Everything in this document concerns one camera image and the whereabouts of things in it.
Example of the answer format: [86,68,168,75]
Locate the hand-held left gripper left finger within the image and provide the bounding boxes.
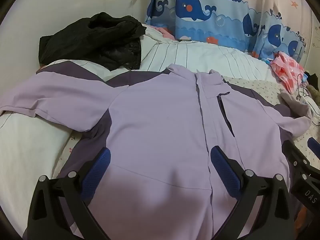
[26,147,112,240]

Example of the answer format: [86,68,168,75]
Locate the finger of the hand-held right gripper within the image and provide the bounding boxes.
[282,140,312,175]
[307,137,320,153]

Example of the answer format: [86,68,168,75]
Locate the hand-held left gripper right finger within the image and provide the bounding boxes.
[210,146,299,240]

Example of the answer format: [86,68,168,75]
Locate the purple jacket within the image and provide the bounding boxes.
[0,64,313,240]

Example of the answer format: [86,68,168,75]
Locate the white plastic object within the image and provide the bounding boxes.
[301,96,320,117]

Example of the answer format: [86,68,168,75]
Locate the dark cloth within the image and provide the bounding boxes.
[304,72,320,90]

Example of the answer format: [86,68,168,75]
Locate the floral bed sheet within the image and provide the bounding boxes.
[52,76,320,180]

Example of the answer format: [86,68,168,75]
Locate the pink red checked cloth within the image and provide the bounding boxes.
[270,51,307,94]

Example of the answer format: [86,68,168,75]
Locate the white striped quilt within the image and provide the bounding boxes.
[0,24,278,233]

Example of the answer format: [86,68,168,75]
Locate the black jacket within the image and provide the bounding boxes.
[38,12,147,71]

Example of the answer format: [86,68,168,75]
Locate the whale print curtain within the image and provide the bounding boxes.
[144,0,313,63]

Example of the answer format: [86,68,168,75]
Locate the black cable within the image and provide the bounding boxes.
[296,74,320,128]

